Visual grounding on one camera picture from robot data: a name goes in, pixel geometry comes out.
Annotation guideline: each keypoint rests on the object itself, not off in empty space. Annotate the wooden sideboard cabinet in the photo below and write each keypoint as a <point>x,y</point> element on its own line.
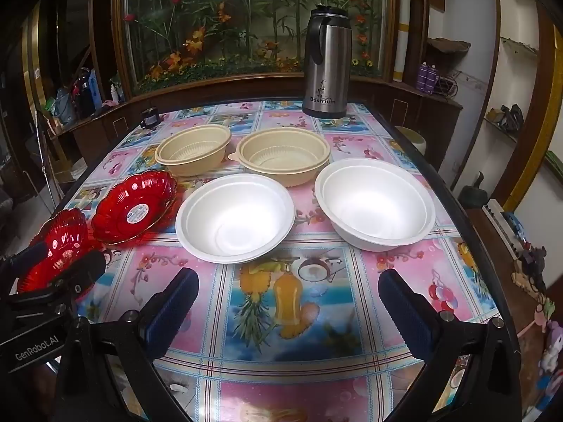
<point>391,96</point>

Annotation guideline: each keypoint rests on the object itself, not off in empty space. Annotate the grey-blue kettle jug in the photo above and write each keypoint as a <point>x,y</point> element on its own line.
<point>64,105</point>

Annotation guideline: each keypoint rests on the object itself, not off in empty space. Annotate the purple bottle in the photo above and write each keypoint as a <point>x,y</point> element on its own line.
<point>433,80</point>
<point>423,77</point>

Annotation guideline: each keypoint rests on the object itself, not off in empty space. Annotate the red scalloped plate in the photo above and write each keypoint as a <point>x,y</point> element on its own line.
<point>61,233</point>

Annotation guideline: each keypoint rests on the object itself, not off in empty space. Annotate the glass flower display case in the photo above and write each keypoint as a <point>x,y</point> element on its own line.
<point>246,22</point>

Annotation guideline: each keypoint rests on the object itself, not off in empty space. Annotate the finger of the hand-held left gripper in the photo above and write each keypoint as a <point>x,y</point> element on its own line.
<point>83,268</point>
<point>28,257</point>

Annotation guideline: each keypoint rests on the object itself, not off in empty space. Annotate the small white bottle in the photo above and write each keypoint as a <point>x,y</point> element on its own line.
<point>115,92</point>

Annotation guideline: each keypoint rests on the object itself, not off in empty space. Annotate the white and yellow roll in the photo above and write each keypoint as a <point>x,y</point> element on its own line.
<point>403,35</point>

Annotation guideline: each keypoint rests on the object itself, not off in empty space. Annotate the pink cloth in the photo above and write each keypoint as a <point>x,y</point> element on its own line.
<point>107,105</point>

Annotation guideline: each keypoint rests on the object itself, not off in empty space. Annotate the red plate with sticker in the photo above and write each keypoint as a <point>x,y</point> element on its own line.
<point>132,211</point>

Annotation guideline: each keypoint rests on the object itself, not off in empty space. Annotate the small dark jar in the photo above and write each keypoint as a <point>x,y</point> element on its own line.
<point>151,118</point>

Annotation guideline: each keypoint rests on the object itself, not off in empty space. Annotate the black framed table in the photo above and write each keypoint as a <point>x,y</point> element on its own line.
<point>453,211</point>

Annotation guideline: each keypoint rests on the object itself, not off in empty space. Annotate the green packet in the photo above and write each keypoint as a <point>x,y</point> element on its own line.
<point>49,106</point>

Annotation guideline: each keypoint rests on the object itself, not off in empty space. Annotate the stainless steel thermos jug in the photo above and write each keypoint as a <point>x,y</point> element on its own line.
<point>325,61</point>

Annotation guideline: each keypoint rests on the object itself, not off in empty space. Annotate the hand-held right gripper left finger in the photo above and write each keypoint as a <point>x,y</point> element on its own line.
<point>173,312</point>

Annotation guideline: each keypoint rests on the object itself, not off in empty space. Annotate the dark figurine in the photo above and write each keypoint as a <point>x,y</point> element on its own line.
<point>475,193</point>

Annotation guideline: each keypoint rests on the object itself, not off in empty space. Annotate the blue vacuum flask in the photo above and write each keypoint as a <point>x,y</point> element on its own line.
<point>96,85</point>

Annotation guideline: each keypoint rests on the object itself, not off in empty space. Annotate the white power strip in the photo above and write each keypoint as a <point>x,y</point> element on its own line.
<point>499,224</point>

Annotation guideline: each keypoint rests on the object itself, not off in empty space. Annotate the white round bin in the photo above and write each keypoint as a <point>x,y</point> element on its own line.
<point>411,138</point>

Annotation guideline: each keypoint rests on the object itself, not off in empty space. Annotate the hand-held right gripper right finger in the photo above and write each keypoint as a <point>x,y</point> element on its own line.
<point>402,312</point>

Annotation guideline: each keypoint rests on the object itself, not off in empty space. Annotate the black vacuum flask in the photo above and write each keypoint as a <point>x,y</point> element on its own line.
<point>83,92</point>

